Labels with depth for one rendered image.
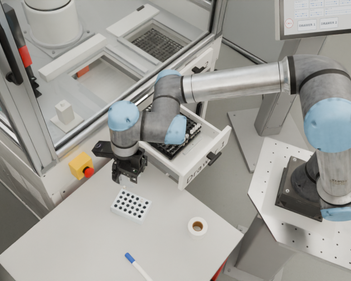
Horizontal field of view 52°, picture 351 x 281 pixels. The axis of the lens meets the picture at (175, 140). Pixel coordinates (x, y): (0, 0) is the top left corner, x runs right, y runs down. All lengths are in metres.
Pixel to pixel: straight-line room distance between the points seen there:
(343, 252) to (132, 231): 0.75
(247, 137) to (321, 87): 1.70
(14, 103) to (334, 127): 0.76
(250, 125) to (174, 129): 1.74
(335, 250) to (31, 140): 1.08
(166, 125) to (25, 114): 0.39
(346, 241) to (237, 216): 0.90
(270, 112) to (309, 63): 1.46
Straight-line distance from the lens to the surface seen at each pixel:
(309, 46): 2.05
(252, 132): 2.55
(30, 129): 1.09
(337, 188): 1.09
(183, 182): 1.28
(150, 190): 1.40
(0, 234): 2.30
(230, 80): 0.93
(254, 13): 2.94
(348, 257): 1.47
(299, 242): 1.41
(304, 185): 1.35
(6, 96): 0.98
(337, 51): 3.52
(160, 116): 0.89
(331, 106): 0.82
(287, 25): 1.78
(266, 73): 0.93
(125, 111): 0.88
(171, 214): 1.35
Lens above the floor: 1.99
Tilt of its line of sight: 54 degrees down
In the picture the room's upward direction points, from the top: 6 degrees clockwise
